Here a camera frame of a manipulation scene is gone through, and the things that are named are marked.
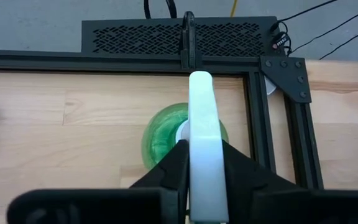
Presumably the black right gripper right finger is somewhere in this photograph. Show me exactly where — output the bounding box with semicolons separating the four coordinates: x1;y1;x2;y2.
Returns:
221;139;297;224

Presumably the black table clamp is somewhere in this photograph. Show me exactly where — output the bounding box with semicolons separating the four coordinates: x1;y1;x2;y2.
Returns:
180;11;204;70

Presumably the black perforated metal box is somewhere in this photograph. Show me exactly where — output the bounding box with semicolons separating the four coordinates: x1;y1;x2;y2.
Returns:
81;16;287;58

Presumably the black looped cable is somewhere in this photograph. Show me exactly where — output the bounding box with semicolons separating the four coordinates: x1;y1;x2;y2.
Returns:
143;0;178;19

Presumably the thin black cable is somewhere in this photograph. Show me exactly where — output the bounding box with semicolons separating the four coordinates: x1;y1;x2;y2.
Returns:
290;2;358;54
280;0;338;23
318;21;358;60

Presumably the black aluminium table frame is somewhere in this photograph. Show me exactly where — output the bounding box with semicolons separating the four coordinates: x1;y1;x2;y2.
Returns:
0;48;324;190

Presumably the yellow hanging power cord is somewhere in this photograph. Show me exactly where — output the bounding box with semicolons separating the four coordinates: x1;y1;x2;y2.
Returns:
230;0;239;18

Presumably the black msi labelled plug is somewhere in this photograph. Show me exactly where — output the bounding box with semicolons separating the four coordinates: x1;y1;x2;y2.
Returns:
270;30;291;52

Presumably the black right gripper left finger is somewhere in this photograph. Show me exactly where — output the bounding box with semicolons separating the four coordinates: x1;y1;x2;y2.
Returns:
131;139;190;224

